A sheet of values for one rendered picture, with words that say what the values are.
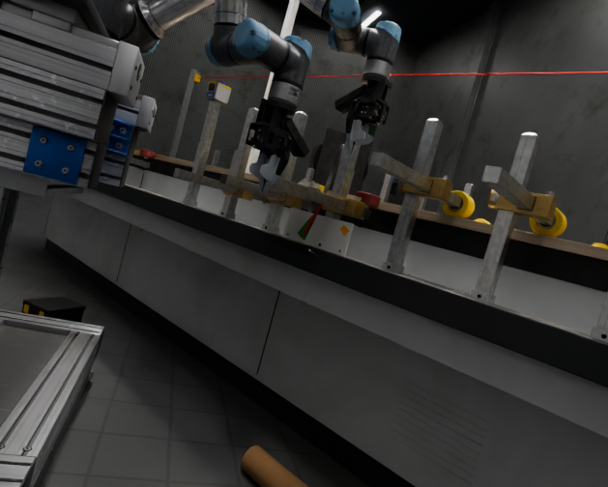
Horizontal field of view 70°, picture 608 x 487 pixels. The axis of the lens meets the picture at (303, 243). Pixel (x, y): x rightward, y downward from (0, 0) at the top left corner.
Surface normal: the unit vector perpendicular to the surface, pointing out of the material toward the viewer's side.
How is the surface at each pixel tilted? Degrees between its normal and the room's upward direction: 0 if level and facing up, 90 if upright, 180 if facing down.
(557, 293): 90
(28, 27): 90
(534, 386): 90
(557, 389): 90
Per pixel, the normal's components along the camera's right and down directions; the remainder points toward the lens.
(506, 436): -0.64, -0.13
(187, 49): 0.27, 0.13
